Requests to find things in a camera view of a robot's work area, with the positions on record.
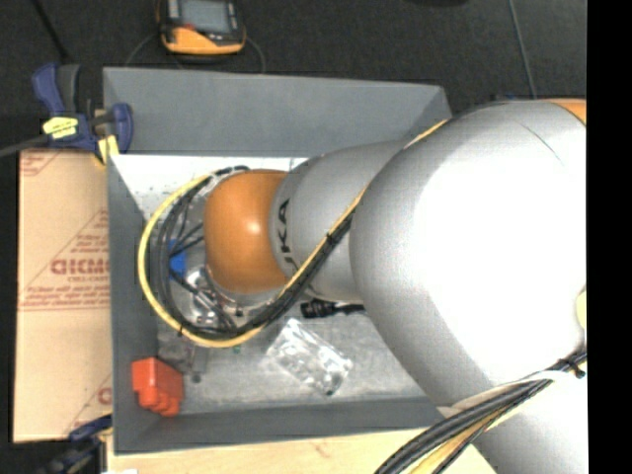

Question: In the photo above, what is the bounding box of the orange-red stepped block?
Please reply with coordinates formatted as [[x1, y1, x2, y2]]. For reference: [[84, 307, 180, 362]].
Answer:
[[130, 356, 186, 419]]

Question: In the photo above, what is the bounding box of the clear plastic packet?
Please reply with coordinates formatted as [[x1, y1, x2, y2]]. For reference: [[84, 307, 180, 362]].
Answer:
[[265, 317, 355, 397]]

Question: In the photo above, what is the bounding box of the brown cardboard board, red print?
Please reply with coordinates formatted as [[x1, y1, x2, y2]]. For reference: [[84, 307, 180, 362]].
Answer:
[[12, 147, 115, 444]]

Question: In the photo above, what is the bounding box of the grey metal bin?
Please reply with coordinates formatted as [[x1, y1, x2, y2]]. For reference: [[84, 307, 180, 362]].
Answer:
[[102, 66, 453, 453]]

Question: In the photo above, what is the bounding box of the black cylinder on white bracket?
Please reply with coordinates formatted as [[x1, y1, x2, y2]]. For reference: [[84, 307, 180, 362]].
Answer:
[[298, 298, 367, 321]]

